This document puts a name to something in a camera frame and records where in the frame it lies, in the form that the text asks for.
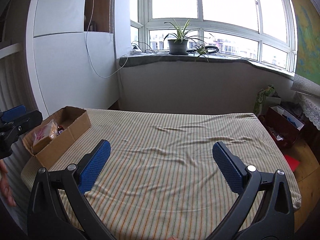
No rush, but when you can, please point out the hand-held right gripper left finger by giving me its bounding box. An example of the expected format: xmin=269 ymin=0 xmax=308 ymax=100
xmin=27 ymin=139 xmax=118 ymax=240

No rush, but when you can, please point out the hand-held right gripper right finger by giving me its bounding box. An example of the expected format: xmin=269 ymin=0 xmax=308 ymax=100
xmin=212 ymin=141 xmax=295 ymax=240

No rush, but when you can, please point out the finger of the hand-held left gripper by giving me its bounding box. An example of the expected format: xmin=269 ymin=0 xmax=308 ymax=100
xmin=0 ymin=105 xmax=26 ymax=128
xmin=10 ymin=110 xmax=43 ymax=137

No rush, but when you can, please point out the sliced bread packet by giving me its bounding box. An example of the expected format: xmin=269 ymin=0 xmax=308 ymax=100
xmin=32 ymin=119 xmax=58 ymax=153

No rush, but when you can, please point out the brown cardboard box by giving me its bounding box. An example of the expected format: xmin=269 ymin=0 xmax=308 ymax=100
xmin=22 ymin=106 xmax=91 ymax=170

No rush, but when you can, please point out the person's left hand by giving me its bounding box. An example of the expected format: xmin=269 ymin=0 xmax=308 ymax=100
xmin=0 ymin=159 xmax=17 ymax=207

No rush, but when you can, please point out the white radiator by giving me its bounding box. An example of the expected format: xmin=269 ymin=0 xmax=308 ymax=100
xmin=0 ymin=43 xmax=38 ymax=180

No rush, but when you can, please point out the striped bed sheet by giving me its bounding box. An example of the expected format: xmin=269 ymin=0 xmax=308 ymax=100
xmin=21 ymin=108 xmax=302 ymax=240

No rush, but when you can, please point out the white cabinet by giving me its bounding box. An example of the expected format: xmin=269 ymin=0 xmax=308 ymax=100
xmin=25 ymin=0 xmax=132 ymax=121

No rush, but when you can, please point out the red folder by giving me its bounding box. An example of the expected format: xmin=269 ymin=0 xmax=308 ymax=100
xmin=283 ymin=154 xmax=301 ymax=173

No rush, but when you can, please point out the red gift bag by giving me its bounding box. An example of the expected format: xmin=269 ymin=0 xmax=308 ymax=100
xmin=259 ymin=105 xmax=306 ymax=150

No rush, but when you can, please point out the green paper bag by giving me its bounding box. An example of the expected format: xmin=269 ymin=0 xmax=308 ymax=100
xmin=253 ymin=84 xmax=282 ymax=117

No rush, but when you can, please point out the white lace cloth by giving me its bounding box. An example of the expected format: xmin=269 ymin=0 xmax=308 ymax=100
xmin=296 ymin=92 xmax=320 ymax=131

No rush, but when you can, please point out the grey patterned box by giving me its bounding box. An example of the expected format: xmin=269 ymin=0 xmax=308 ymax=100
xmin=291 ymin=73 xmax=320 ymax=98

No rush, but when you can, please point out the small spider plant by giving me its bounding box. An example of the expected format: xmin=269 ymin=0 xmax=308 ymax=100
xmin=192 ymin=43 xmax=210 ymax=63

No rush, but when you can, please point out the potted spider plant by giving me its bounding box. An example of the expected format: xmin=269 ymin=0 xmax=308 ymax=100
xmin=163 ymin=18 xmax=201 ymax=55

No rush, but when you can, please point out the white framed window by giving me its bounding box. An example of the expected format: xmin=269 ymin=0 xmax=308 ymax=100
xmin=129 ymin=0 xmax=298 ymax=77

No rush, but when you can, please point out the white cable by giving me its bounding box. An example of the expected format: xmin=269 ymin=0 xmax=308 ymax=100
xmin=83 ymin=0 xmax=131 ymax=78

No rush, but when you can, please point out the black ring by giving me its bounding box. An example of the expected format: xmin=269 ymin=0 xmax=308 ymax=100
xmin=191 ymin=45 xmax=221 ymax=55

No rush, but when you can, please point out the black cable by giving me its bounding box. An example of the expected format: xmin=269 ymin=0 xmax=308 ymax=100
xmin=131 ymin=40 xmax=168 ymax=54

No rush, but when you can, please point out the wall map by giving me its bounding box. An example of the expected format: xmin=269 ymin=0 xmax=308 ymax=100
xmin=284 ymin=0 xmax=320 ymax=77

